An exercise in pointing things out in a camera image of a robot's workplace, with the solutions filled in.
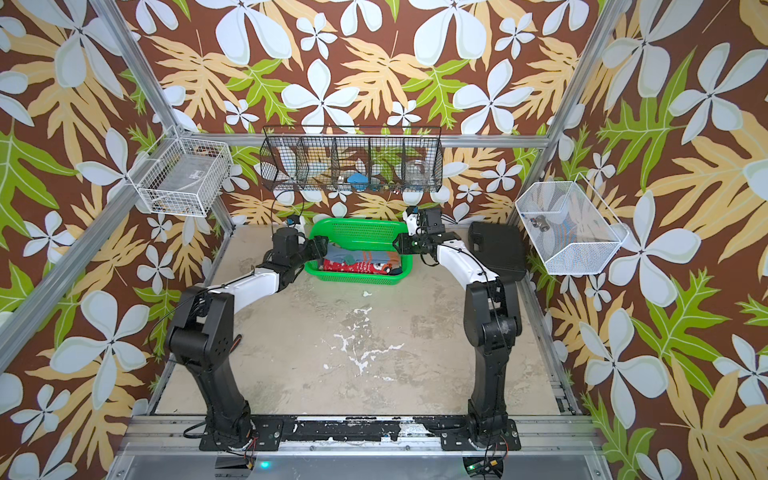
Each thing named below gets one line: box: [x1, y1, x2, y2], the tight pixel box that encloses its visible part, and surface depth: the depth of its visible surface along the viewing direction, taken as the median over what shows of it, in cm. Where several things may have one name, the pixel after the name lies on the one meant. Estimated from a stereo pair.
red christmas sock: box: [322, 259, 402, 276], surface depth 103 cm
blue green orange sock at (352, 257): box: [323, 250, 401, 268], surface depth 104 cm
